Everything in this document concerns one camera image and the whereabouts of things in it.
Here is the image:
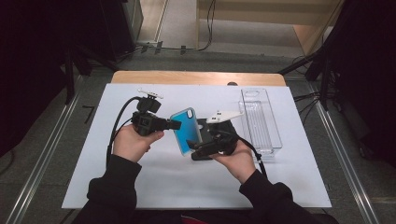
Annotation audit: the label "clear plastic bin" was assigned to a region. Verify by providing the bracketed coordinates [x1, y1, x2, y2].
[238, 88, 284, 158]

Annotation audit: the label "black curtain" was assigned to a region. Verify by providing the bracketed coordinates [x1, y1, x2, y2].
[0, 0, 138, 158]
[323, 0, 396, 169]

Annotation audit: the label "black metal stand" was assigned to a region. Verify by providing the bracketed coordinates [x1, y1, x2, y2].
[64, 40, 120, 105]
[277, 43, 344, 111]

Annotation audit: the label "beige wooden furniture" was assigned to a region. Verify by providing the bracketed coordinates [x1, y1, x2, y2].
[195, 0, 345, 58]

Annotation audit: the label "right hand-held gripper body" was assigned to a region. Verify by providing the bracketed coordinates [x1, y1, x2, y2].
[202, 110, 245, 156]

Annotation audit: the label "person's left hand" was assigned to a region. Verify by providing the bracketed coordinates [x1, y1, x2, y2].
[112, 123, 165, 163]

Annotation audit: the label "black floor cables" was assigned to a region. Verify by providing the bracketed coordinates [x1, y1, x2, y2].
[292, 91, 323, 125]

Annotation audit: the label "left hand-held gripper cable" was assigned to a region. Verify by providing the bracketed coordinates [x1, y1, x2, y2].
[106, 96, 142, 170]

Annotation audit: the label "grey cabinet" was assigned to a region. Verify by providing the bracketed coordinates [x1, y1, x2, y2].
[121, 0, 145, 43]

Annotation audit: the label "black hanging cable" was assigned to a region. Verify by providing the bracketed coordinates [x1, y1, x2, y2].
[136, 0, 217, 52]

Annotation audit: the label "hand-held gripper cable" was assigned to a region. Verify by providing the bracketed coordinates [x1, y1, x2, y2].
[106, 96, 142, 170]
[237, 136, 269, 180]

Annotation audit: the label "person's lap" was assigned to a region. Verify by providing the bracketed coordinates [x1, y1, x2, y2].
[134, 209, 260, 224]

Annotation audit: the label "wooden table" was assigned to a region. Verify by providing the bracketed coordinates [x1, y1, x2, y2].
[110, 70, 287, 88]

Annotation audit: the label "metal floor rail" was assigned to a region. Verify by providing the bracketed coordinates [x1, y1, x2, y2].
[4, 92, 82, 224]
[311, 83, 381, 224]

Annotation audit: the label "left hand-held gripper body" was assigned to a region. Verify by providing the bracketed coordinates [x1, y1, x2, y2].
[130, 88, 171, 136]

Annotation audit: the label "right hand-held gripper cable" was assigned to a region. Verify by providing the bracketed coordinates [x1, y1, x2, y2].
[237, 136, 269, 180]

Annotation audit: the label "white table board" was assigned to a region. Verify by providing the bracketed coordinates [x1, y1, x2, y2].
[61, 83, 332, 209]

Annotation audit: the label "blue phone case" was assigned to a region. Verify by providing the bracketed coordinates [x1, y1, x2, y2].
[169, 106, 205, 157]

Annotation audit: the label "person's right hand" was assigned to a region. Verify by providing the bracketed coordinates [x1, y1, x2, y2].
[209, 139, 257, 185]

